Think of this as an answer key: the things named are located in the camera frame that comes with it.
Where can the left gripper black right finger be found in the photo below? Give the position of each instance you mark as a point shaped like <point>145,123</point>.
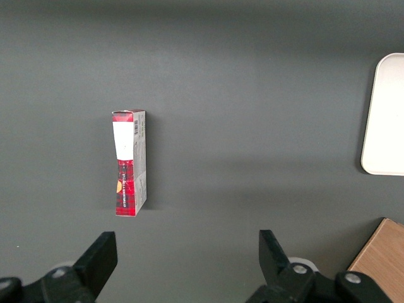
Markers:
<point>274,265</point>

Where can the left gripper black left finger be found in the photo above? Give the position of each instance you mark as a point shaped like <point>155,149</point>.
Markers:
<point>91,268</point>

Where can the white rectangular plastic tray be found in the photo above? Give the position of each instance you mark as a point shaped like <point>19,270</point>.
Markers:
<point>388,120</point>

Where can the red plaid cardboard box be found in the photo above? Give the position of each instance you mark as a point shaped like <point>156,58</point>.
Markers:
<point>126,176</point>

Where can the wooden drawer cabinet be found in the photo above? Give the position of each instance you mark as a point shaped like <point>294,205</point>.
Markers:
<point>385,252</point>

